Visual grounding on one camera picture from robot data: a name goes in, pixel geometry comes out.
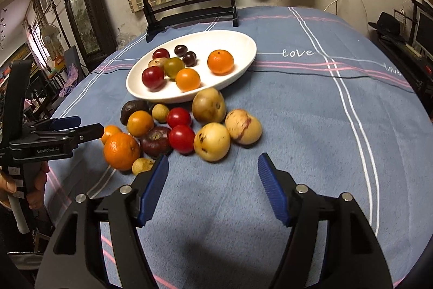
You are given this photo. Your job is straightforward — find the dark purple mangosteen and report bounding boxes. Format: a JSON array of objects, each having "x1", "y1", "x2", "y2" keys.
[{"x1": 140, "y1": 126, "x2": 172, "y2": 157}]

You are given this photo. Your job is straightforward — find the dark brown passion fruit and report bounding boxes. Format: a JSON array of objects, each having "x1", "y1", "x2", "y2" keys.
[{"x1": 120, "y1": 100, "x2": 149, "y2": 125}]

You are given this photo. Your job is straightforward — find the blue checked tablecloth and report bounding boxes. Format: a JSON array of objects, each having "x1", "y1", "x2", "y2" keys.
[{"x1": 44, "y1": 6, "x2": 433, "y2": 289}]

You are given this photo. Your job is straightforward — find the small tan fruit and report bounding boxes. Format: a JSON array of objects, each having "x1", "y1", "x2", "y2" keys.
[{"x1": 148, "y1": 57, "x2": 169, "y2": 69}]

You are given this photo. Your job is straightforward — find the standing electric fan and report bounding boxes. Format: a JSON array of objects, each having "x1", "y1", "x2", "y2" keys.
[{"x1": 40, "y1": 23, "x2": 63, "y2": 53}]

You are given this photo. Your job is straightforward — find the black hat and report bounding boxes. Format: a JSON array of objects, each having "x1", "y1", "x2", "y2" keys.
[{"x1": 368, "y1": 12, "x2": 406, "y2": 42}]

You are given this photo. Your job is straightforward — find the large dark red plum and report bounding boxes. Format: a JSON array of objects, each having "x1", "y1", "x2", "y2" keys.
[{"x1": 142, "y1": 66, "x2": 166, "y2": 90}]

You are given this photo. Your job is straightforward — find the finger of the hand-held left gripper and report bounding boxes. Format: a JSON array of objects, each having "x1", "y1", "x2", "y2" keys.
[
  {"x1": 25, "y1": 116, "x2": 82, "y2": 133},
  {"x1": 29, "y1": 123, "x2": 105, "y2": 149}
]

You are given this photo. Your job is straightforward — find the smooth orange fruit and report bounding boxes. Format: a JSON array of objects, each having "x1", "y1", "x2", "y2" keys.
[{"x1": 175, "y1": 68, "x2": 201, "y2": 91}]

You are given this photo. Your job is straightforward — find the pale yellow spotted fruit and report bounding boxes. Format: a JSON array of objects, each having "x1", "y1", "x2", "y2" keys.
[{"x1": 193, "y1": 122, "x2": 231, "y2": 163}]

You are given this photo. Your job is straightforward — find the small orange kumquat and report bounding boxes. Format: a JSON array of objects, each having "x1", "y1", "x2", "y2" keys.
[
  {"x1": 127, "y1": 110, "x2": 155, "y2": 137},
  {"x1": 101, "y1": 125, "x2": 123, "y2": 145}
]

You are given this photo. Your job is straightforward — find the yellow-brown round fruit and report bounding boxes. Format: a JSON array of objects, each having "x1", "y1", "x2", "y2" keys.
[{"x1": 192, "y1": 87, "x2": 227, "y2": 124}]

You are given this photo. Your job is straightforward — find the red cherry tomato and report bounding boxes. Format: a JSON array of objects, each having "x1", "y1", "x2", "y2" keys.
[
  {"x1": 168, "y1": 125, "x2": 196, "y2": 154},
  {"x1": 166, "y1": 108, "x2": 192, "y2": 129}
]

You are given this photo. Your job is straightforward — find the white oval plate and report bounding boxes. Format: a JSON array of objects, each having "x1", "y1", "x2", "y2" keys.
[{"x1": 126, "y1": 30, "x2": 258, "y2": 104}]

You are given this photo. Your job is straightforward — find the pale fruit with red stripe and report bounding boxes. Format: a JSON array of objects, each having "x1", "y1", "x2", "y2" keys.
[{"x1": 225, "y1": 109, "x2": 263, "y2": 145}]

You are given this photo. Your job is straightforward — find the purple cloth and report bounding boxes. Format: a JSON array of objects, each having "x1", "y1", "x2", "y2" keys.
[{"x1": 60, "y1": 63, "x2": 80, "y2": 97}]

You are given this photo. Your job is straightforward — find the green orange tomato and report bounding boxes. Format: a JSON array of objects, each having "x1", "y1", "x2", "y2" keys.
[{"x1": 164, "y1": 57, "x2": 185, "y2": 79}]

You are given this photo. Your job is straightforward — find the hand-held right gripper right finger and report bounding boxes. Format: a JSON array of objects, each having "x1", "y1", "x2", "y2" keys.
[{"x1": 257, "y1": 153, "x2": 395, "y2": 289}]

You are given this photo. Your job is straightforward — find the small yellow-green longan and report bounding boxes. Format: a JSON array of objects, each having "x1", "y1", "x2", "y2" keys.
[
  {"x1": 152, "y1": 104, "x2": 170, "y2": 123},
  {"x1": 132, "y1": 157, "x2": 155, "y2": 175}
]

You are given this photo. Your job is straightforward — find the black computer desk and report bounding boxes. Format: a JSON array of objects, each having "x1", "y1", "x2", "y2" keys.
[{"x1": 372, "y1": 32, "x2": 433, "y2": 100}]

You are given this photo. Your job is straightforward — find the dark wooden framed painting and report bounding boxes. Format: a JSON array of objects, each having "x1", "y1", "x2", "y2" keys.
[{"x1": 59, "y1": 0, "x2": 117, "y2": 66}]

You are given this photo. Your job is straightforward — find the computer monitor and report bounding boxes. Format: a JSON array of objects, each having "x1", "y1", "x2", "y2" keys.
[{"x1": 413, "y1": 9, "x2": 433, "y2": 57}]

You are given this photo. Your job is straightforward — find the person's left hand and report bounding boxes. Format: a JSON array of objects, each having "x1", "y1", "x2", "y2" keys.
[{"x1": 0, "y1": 161, "x2": 50, "y2": 210}]

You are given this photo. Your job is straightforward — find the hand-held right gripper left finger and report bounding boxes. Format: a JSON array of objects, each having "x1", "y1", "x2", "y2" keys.
[{"x1": 35, "y1": 154, "x2": 170, "y2": 289}]

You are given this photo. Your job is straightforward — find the large stemmed orange mandarin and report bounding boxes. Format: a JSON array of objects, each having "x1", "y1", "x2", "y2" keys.
[{"x1": 207, "y1": 50, "x2": 235, "y2": 75}]

